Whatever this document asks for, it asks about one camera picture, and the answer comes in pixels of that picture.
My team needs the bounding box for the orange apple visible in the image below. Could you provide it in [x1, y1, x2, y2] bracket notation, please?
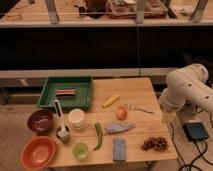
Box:
[116, 106, 128, 120]

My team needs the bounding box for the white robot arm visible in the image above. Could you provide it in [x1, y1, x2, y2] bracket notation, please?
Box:
[159, 64, 213, 114]

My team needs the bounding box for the white plastic cup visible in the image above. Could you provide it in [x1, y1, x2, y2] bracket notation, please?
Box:
[68, 109, 85, 129]

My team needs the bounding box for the green plastic cup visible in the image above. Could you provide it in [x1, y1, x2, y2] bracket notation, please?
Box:
[73, 142, 89, 160]

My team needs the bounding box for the green plastic tray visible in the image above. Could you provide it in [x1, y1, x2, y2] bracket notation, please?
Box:
[37, 76, 93, 110]

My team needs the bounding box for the green chili pepper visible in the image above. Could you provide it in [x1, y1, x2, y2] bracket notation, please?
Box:
[93, 122, 103, 151]

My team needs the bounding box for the grey crumpled cloth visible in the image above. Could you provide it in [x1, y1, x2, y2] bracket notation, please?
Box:
[105, 123, 135, 134]

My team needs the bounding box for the brown bar in tray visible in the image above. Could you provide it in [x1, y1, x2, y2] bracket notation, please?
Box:
[56, 89, 77, 97]

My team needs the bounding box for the blue sponge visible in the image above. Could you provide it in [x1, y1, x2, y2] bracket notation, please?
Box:
[113, 138, 126, 162]

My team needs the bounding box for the white dish brush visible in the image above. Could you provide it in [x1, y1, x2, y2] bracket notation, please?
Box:
[54, 99, 65, 130]

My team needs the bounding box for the dark purple bowl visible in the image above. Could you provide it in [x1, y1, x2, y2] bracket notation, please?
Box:
[27, 109, 54, 135]

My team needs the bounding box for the red grape bunch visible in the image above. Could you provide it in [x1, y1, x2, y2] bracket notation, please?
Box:
[141, 137, 169, 151]

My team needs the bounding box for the orange bowl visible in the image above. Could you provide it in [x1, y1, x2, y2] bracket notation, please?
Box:
[20, 136, 57, 171]

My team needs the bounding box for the black cable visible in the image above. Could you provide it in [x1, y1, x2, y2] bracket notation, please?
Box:
[168, 120, 213, 171]

